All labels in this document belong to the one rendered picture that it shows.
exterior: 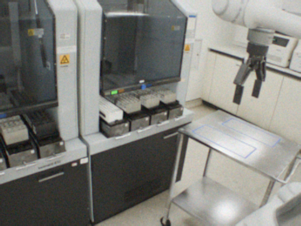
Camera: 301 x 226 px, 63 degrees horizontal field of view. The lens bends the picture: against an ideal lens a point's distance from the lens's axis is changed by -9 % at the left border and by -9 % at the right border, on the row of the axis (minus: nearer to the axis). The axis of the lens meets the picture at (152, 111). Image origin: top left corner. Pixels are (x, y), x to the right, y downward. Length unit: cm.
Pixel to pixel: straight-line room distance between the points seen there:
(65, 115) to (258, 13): 105
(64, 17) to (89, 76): 33
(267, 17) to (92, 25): 87
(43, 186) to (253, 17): 124
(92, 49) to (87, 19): 16
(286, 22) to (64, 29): 94
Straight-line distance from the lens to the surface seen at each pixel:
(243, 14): 77
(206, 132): 151
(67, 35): 130
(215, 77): 384
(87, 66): 138
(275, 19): 74
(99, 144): 149
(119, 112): 152
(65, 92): 137
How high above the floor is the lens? 152
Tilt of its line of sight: 25 degrees down
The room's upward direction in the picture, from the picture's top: 6 degrees clockwise
